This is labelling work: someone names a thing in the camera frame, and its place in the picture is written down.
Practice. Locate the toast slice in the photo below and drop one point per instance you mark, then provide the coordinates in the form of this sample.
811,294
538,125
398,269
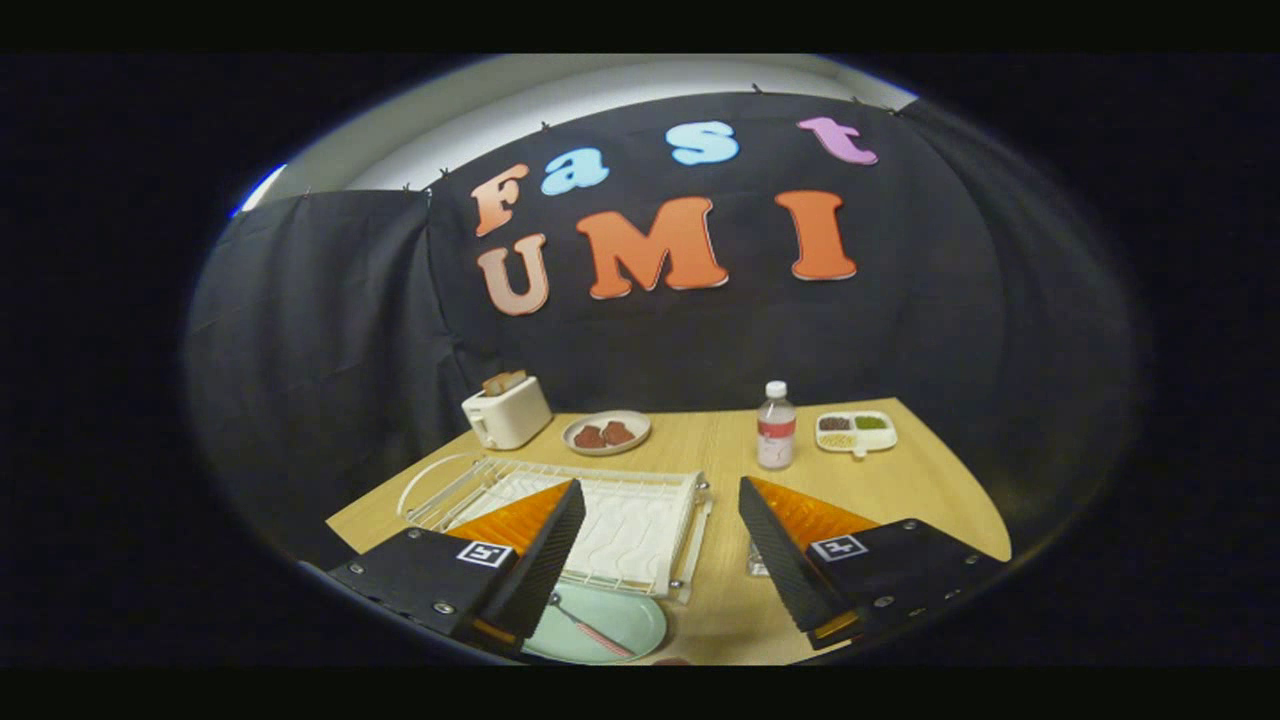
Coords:
503,381

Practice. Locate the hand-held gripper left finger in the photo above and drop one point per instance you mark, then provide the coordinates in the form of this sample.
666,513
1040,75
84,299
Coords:
545,560

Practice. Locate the yellow beans heap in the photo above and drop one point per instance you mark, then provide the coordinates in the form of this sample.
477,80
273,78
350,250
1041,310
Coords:
838,440

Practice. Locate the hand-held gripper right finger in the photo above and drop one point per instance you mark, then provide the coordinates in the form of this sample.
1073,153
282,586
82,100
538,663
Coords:
785,560

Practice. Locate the beige plate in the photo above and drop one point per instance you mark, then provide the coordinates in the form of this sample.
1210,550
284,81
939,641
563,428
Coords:
642,428

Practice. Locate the white divided dish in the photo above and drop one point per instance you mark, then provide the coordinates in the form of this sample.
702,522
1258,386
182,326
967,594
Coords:
858,451

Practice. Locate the cream toaster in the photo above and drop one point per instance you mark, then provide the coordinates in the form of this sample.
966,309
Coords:
510,415

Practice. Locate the green peas heap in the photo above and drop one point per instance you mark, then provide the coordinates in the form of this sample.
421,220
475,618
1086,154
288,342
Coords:
871,423

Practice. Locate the clear plastic water bottle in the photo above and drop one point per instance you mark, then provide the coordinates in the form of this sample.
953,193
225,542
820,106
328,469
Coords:
776,440

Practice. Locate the brown beans heap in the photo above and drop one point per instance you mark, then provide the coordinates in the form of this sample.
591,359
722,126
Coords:
835,424

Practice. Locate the light green plate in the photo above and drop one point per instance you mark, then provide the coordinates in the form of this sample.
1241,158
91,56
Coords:
635,612

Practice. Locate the ceiling light panel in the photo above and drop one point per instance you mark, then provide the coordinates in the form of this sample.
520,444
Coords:
262,188

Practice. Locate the brown meat piece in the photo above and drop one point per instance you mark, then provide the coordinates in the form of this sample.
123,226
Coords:
619,433
590,437

